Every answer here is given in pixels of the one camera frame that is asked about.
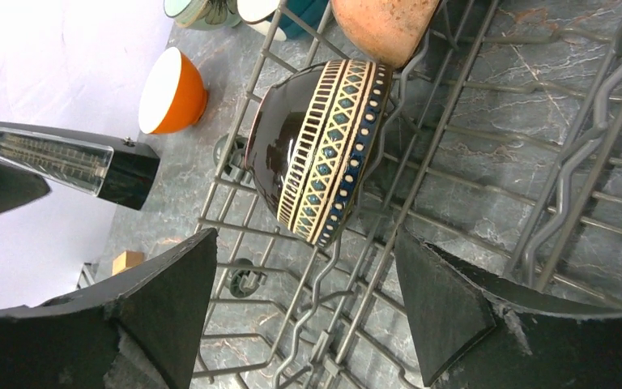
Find dark brown patterned bowl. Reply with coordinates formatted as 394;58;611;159
245;59;394;248

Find grey wire dish rack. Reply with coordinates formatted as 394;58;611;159
192;1;622;388

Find pink speckled bowl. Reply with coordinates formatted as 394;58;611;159
330;0;440;68

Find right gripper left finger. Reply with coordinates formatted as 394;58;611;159
0;228;218;388

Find mint green flower bowl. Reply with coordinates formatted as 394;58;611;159
163;0;241;31

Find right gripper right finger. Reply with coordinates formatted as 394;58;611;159
394;229;622;388

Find black clear-top box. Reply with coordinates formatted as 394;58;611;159
0;122;160;210

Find orange bowl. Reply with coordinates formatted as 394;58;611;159
138;47;208;135

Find wooden cube at wall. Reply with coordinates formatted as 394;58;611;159
111;250;145;276

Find teal and white bowl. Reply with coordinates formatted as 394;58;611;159
236;0;328;41

